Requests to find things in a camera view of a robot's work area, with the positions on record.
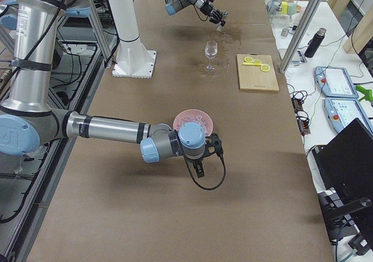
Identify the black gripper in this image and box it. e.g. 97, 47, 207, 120
186, 154, 211, 178
200, 0, 222, 24

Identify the steel double jigger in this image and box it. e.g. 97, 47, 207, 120
217, 11, 228, 32

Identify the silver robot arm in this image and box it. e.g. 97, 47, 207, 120
165, 0, 226, 27
1, 0, 212, 177

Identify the clear wine glass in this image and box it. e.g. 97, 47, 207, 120
205, 40, 218, 72

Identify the clear ice cubes pile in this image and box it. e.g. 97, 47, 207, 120
177, 115, 212, 136

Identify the pink bowl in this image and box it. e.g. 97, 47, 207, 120
173, 109, 213, 136

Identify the lemon slice far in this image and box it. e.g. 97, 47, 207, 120
244, 56, 253, 63

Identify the lemon slice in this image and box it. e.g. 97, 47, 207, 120
244, 56, 253, 63
252, 59, 262, 66
261, 65, 270, 72

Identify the blue plastic cup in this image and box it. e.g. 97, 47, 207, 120
266, 0, 281, 15

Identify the lemon slice middle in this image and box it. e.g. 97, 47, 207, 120
252, 59, 262, 66

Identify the yellow plastic cup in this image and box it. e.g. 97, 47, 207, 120
280, 1, 288, 15

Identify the bamboo cutting board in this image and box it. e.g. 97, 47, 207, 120
236, 54, 279, 93

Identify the small steel cap cup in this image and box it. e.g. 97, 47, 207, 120
280, 28, 290, 38

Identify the lemon slice near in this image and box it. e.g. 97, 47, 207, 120
261, 65, 270, 72

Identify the green plastic cup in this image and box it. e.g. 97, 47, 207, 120
287, 1, 297, 16

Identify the black thermos bottle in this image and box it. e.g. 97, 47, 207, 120
304, 27, 326, 58

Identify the upper teach pendant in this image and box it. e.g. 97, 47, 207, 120
314, 66, 358, 98

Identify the teach pendant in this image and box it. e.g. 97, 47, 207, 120
323, 97, 372, 133
314, 66, 358, 98

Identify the lower teach pendant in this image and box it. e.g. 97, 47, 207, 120
323, 97, 372, 133

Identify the black camera cable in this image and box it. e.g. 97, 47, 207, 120
184, 154, 227, 191

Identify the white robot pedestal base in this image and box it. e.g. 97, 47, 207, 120
108, 0, 157, 79

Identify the aluminium frame post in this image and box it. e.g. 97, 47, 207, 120
279, 0, 321, 74

